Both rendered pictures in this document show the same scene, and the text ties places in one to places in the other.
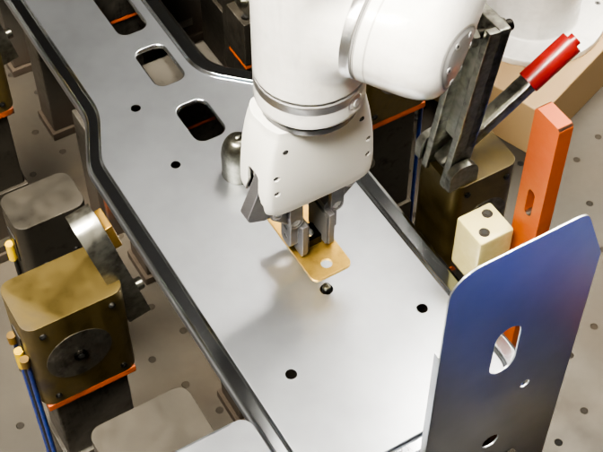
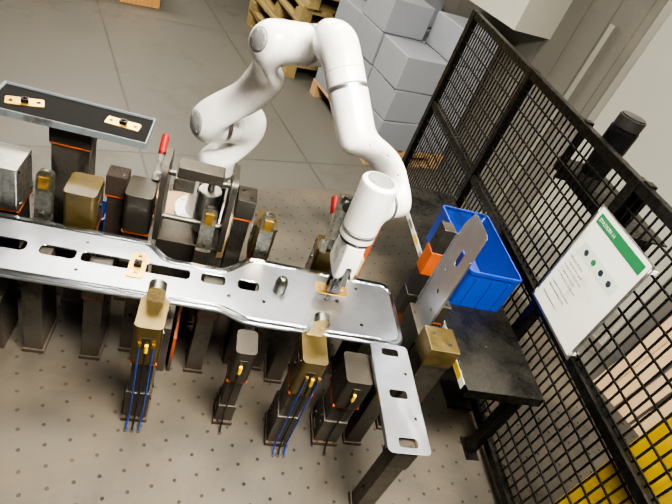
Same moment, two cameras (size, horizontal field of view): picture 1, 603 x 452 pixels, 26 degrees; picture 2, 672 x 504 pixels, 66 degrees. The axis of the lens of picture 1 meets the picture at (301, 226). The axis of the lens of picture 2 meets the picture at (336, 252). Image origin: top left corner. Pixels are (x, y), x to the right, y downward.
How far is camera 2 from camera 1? 111 cm
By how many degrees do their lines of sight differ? 56
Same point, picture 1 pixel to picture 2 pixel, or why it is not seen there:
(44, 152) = (101, 367)
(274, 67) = (374, 228)
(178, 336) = not seen: hidden behind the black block
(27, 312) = (320, 360)
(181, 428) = (359, 360)
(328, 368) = (364, 316)
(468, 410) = (451, 280)
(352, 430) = (386, 324)
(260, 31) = (373, 219)
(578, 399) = not seen: hidden behind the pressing
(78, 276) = (313, 341)
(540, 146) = not seen: hidden behind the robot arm
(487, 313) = (473, 246)
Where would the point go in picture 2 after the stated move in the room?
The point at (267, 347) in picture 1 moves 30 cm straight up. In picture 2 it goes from (349, 324) to (396, 233)
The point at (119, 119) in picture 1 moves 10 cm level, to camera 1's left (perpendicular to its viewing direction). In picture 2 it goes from (230, 302) to (205, 326)
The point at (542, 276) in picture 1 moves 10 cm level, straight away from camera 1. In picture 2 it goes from (471, 233) to (438, 209)
